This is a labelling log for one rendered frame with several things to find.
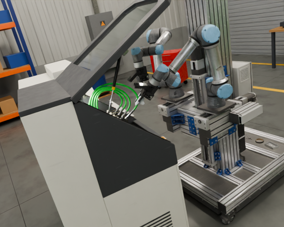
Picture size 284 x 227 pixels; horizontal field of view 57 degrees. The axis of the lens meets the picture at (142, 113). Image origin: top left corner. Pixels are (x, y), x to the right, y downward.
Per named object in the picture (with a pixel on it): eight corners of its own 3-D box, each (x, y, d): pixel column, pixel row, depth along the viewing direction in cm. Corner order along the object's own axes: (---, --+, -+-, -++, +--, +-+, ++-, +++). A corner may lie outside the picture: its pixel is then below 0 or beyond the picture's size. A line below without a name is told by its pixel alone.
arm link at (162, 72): (171, 71, 177) (161, 65, 175) (162, 83, 182) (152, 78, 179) (170, 67, 184) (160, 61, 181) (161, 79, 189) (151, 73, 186)
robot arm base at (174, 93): (177, 92, 262) (176, 82, 259) (187, 94, 250) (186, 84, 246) (166, 97, 256) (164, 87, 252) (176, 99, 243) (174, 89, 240)
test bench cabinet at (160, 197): (192, 244, 217) (178, 163, 189) (129, 281, 198) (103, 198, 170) (153, 198, 279) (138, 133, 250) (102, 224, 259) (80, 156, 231)
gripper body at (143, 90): (149, 101, 190) (159, 88, 184) (139, 96, 187) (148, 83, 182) (148, 96, 196) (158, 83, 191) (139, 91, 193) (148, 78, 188)
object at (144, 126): (175, 161, 193) (171, 142, 187) (170, 163, 191) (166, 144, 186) (140, 134, 247) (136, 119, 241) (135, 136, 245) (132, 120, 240)
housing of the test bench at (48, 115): (129, 281, 198) (71, 96, 145) (93, 302, 189) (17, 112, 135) (86, 188, 320) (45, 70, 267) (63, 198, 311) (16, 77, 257)
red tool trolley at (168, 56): (155, 89, 648) (149, 55, 617) (164, 83, 683) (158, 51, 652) (181, 89, 609) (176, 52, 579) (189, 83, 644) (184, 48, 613)
